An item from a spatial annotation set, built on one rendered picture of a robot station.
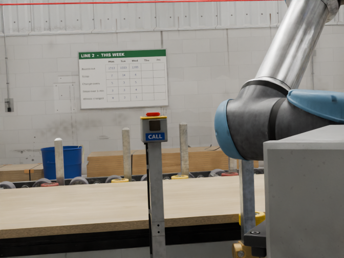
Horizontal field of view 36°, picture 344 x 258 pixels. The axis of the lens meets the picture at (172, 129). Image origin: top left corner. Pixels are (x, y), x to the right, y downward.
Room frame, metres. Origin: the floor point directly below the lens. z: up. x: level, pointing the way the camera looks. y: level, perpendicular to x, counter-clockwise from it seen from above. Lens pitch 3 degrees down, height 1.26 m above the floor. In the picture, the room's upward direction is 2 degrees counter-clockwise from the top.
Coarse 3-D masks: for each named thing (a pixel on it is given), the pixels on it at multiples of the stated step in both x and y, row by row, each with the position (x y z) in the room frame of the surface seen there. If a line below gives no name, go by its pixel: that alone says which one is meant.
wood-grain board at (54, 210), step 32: (0, 192) 2.25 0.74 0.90; (32, 192) 2.22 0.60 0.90; (64, 192) 2.18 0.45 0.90; (96, 192) 2.15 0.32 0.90; (128, 192) 2.12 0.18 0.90; (192, 192) 2.06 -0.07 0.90; (224, 192) 2.03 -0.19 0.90; (256, 192) 2.00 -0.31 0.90; (0, 224) 1.63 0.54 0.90; (32, 224) 1.61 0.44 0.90; (64, 224) 1.60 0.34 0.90; (96, 224) 1.60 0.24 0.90; (128, 224) 1.61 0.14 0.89; (192, 224) 1.63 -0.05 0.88
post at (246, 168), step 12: (240, 168) 1.50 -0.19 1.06; (252, 168) 1.49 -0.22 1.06; (240, 180) 1.51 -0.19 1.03; (252, 180) 1.49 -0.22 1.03; (240, 192) 1.51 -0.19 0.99; (252, 192) 1.49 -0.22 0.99; (240, 204) 1.52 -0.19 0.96; (252, 204) 1.49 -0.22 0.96; (252, 216) 1.49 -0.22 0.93; (252, 228) 1.49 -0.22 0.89
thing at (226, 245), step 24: (0, 240) 1.62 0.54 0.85; (24, 240) 1.63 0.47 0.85; (48, 240) 1.64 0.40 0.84; (72, 240) 1.65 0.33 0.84; (96, 240) 1.66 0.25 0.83; (120, 240) 1.66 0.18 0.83; (144, 240) 1.67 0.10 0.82; (168, 240) 1.68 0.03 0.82; (192, 240) 1.69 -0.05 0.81; (216, 240) 1.70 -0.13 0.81; (240, 240) 1.71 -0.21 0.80
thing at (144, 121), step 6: (144, 120) 1.44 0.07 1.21; (162, 120) 1.44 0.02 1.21; (144, 126) 1.44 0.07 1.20; (162, 126) 1.44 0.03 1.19; (144, 132) 1.44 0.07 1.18; (150, 132) 1.44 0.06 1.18; (156, 132) 1.44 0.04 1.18; (162, 132) 1.44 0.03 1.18; (144, 138) 1.44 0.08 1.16; (144, 144) 1.47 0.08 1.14
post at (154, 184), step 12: (156, 144) 1.46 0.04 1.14; (156, 156) 1.46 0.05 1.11; (156, 168) 1.46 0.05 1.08; (156, 180) 1.46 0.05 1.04; (156, 192) 1.46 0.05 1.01; (156, 204) 1.46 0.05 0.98; (156, 216) 1.46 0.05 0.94; (156, 228) 1.46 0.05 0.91; (156, 240) 1.46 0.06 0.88; (156, 252) 1.46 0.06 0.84
